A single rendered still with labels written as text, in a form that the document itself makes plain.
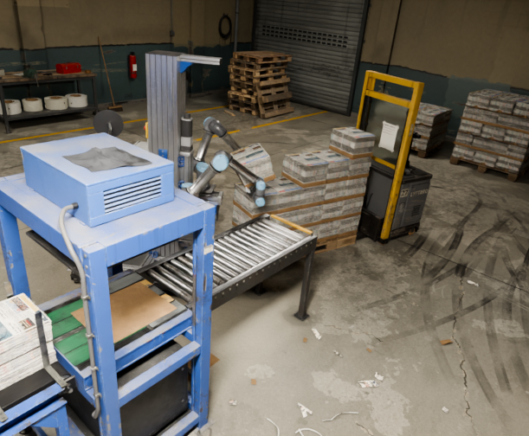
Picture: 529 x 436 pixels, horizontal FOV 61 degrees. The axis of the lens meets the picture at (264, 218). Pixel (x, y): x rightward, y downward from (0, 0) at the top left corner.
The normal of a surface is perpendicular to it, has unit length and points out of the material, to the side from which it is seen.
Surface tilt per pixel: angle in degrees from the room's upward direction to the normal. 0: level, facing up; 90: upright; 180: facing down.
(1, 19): 90
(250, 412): 0
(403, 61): 90
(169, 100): 90
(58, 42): 90
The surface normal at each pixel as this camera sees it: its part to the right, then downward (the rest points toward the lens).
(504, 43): -0.65, 0.29
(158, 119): -0.11, 0.44
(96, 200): 0.76, 0.35
